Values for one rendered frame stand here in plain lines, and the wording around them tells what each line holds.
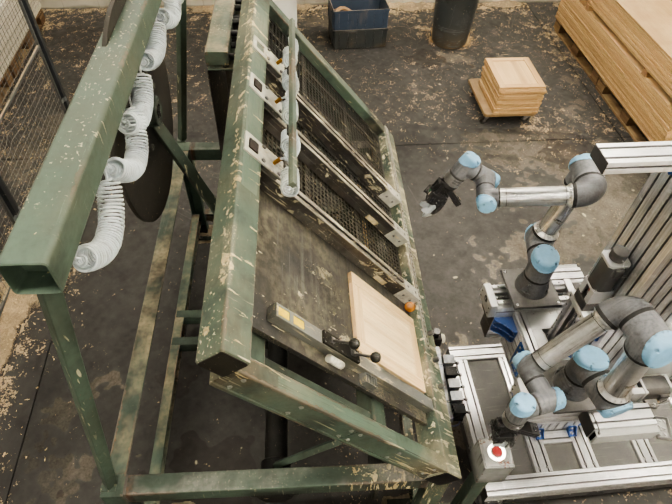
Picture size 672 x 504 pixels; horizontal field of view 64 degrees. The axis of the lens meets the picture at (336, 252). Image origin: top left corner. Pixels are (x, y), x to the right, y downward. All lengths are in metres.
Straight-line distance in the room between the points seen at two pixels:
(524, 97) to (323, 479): 3.94
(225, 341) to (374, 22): 5.15
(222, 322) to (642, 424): 1.79
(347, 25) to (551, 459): 4.60
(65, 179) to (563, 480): 2.67
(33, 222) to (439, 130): 4.32
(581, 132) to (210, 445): 4.22
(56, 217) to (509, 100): 4.49
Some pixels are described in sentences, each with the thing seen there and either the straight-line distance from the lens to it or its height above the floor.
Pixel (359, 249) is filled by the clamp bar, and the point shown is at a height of 1.30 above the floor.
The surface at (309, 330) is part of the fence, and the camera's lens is 1.77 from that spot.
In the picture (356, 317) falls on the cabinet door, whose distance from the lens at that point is 2.11.
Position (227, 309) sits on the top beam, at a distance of 1.41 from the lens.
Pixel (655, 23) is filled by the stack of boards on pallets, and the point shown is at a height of 0.78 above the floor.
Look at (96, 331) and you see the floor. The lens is 3.83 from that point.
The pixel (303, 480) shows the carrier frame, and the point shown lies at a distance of 2.33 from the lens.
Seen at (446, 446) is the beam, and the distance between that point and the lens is 2.33.
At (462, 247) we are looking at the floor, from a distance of 4.15.
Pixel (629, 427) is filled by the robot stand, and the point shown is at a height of 0.95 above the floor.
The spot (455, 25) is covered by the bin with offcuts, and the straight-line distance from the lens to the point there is 6.32.
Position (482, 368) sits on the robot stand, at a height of 0.21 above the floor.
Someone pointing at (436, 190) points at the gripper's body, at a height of 1.46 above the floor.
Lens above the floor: 3.01
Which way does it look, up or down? 49 degrees down
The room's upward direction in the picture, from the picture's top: 3 degrees clockwise
